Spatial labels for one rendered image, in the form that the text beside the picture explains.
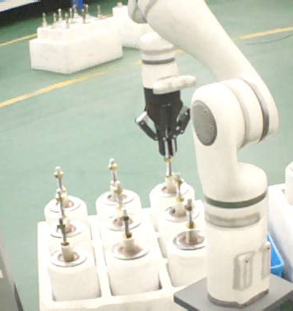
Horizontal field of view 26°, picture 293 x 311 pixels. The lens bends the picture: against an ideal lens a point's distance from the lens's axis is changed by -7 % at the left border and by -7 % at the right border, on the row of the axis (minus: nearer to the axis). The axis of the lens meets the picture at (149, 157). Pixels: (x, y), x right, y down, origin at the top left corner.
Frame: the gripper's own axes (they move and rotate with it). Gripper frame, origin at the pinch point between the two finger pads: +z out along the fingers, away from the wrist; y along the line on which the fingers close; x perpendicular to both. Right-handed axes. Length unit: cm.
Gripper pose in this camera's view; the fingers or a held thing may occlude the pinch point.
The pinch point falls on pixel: (167, 147)
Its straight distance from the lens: 143.2
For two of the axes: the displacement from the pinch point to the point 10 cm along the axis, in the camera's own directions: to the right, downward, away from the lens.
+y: -9.0, 2.5, -3.7
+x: 4.3, 3.0, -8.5
